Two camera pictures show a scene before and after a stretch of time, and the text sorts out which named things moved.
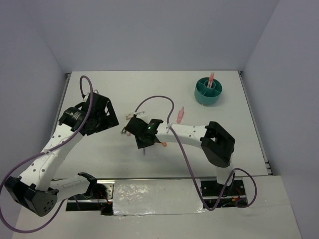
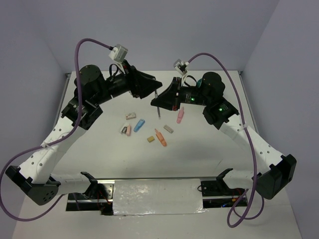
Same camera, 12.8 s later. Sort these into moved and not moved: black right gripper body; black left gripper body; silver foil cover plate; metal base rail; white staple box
Moved: black left gripper body; black right gripper body
Not moved: metal base rail; silver foil cover plate; white staple box
